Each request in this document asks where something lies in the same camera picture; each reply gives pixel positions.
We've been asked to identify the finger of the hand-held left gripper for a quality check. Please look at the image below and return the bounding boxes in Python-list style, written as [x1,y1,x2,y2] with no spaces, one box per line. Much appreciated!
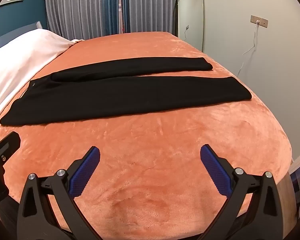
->
[0,131,21,200]

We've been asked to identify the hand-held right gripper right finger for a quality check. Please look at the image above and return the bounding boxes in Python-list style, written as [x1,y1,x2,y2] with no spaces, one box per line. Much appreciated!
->
[200,144,283,240]

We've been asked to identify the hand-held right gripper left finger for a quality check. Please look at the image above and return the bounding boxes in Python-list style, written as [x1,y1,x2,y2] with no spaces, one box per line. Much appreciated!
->
[16,146,101,240]

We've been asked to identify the black pants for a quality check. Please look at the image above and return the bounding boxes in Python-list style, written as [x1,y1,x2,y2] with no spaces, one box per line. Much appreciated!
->
[0,57,252,126]

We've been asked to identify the orange fleece blanket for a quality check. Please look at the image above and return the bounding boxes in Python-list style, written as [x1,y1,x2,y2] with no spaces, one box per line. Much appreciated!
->
[0,31,293,240]

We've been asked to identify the white duvet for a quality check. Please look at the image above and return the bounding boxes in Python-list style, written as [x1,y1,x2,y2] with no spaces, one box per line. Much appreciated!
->
[0,29,85,128]

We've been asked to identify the blue padded headboard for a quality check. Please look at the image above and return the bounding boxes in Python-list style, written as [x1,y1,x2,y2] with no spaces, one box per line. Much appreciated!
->
[0,22,43,55]

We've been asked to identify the standing mirror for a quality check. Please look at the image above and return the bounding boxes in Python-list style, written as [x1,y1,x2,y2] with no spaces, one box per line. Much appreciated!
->
[174,0,205,53]

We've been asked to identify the grey sheer curtain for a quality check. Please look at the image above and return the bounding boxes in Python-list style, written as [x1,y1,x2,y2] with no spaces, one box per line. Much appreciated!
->
[125,0,179,34]
[44,0,108,40]

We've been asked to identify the blue curtain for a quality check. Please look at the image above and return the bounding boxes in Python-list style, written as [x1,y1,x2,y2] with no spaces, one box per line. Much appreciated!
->
[101,0,129,34]

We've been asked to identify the wooden bed frame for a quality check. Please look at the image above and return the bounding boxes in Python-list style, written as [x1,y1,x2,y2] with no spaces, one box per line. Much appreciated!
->
[277,172,297,240]

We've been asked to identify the white power cable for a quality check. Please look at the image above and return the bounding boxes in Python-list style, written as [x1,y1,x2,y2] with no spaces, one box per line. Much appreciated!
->
[236,20,261,78]

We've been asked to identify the wooden wall socket plate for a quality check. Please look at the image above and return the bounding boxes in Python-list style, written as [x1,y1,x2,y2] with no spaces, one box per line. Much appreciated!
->
[250,15,269,28]

